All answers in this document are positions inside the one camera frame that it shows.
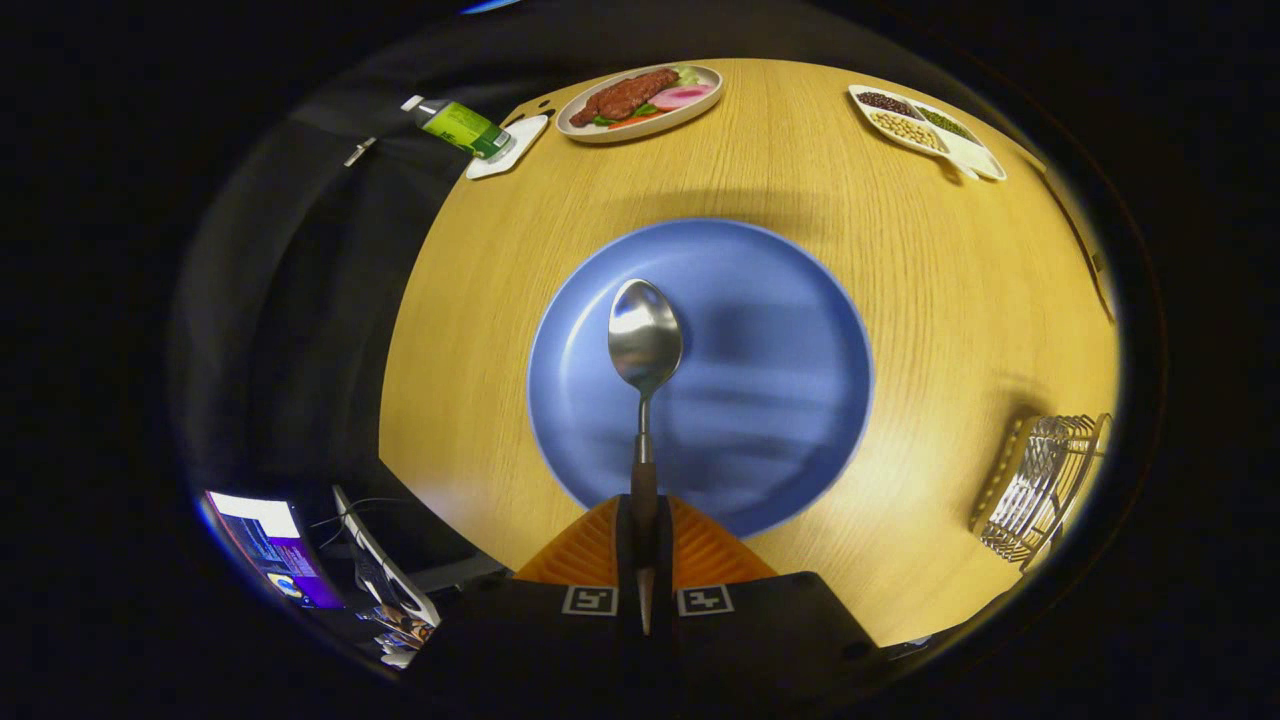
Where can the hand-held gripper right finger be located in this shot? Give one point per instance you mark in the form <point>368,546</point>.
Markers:
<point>664,560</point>

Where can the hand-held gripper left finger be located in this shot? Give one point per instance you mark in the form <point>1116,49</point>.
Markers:
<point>628,560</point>

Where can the metal spoon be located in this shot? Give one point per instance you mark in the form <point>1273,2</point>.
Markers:
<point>645,335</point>

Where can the blue round plate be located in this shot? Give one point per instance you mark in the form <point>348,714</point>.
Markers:
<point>780,380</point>

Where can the lit computer monitor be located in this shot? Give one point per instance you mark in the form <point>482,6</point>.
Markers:
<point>270,545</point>

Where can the perforated metal basket tray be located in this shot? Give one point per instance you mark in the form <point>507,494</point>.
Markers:
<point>1040,490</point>

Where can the white square coaster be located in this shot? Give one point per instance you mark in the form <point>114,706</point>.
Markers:
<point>522,150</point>

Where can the beige round food plate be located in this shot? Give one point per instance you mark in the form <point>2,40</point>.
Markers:
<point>685,117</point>

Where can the pink round food slice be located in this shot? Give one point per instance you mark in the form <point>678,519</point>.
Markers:
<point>682,96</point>

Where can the brown meat piece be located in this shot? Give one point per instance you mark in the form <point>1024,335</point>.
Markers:
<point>625,95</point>

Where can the green label drink bottle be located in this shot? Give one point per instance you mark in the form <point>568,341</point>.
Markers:
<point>460,125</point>

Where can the metal clip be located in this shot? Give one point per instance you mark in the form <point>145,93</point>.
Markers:
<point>358,152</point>

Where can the yellow bean pile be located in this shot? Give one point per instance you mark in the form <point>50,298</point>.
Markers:
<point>905,130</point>

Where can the dark bean pile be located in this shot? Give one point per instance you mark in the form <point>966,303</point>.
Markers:
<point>885,101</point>

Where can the white divided dish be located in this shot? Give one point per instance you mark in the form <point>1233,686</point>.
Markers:
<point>978,157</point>

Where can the green bean pile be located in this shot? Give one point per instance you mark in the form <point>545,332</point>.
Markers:
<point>945,122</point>

